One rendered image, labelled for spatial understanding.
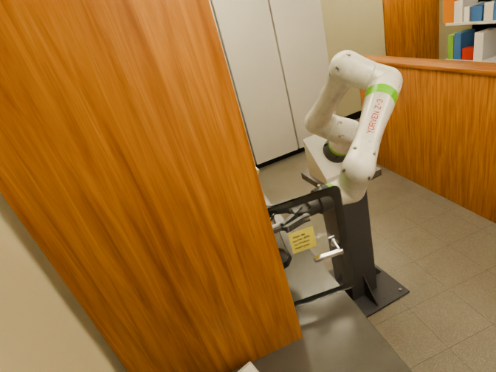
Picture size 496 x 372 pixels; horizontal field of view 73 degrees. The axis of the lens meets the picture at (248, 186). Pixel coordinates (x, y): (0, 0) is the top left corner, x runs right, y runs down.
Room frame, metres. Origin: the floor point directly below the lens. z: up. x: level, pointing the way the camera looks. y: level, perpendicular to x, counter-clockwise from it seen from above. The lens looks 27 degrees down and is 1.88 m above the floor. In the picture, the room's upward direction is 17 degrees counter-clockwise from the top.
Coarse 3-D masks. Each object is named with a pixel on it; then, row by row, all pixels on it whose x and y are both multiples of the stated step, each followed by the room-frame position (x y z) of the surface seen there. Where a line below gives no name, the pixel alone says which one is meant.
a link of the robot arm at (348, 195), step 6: (336, 180) 1.02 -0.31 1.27; (330, 186) 1.00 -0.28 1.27; (342, 186) 0.97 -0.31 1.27; (342, 192) 0.97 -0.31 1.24; (348, 192) 0.96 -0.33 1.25; (354, 192) 0.95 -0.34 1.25; (360, 192) 0.95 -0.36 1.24; (342, 198) 0.97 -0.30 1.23; (348, 198) 0.97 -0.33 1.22; (354, 198) 0.97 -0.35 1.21; (360, 198) 0.97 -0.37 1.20
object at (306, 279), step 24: (336, 192) 0.79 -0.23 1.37; (288, 216) 0.78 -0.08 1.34; (312, 216) 0.78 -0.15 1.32; (336, 216) 0.79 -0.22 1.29; (288, 240) 0.78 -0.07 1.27; (288, 264) 0.78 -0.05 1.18; (312, 264) 0.78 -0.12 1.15; (336, 264) 0.79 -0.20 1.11; (312, 288) 0.78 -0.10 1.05; (336, 288) 0.79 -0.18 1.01
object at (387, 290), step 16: (352, 208) 1.57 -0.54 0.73; (352, 224) 1.56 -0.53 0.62; (368, 224) 1.59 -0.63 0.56; (352, 240) 1.56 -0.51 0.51; (368, 240) 1.59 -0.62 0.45; (352, 256) 1.55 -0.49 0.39; (368, 256) 1.58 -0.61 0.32; (368, 272) 1.58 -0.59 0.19; (384, 272) 1.70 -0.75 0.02; (352, 288) 1.54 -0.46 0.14; (368, 288) 1.52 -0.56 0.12; (384, 288) 1.57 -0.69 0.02; (400, 288) 1.53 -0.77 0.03; (368, 304) 1.49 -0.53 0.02; (384, 304) 1.45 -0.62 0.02
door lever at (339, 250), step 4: (332, 240) 0.78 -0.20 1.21; (336, 240) 0.78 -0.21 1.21; (332, 244) 0.78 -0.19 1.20; (336, 244) 0.77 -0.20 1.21; (336, 248) 0.76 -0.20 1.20; (340, 248) 0.75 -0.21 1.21; (328, 252) 0.74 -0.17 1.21; (332, 252) 0.74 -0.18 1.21; (336, 252) 0.74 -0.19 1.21; (340, 252) 0.73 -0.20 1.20; (316, 256) 0.74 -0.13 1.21; (320, 256) 0.74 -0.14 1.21; (324, 256) 0.73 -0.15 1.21; (328, 256) 0.73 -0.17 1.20; (332, 256) 0.73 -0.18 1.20; (316, 260) 0.73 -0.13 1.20; (320, 260) 0.73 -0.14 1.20
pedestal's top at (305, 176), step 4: (376, 168) 1.57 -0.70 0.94; (380, 168) 1.56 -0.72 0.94; (304, 172) 1.77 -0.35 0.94; (308, 172) 1.76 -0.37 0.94; (376, 172) 1.54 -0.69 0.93; (380, 172) 1.55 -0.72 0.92; (304, 176) 1.74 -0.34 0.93; (308, 176) 1.70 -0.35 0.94; (312, 176) 1.69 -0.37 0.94; (376, 176) 1.54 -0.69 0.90; (308, 180) 1.71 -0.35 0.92; (312, 180) 1.65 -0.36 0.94; (316, 180) 1.63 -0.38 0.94; (312, 184) 1.66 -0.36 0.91; (316, 184) 1.62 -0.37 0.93; (320, 184) 1.58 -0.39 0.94; (324, 184) 1.57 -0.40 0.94
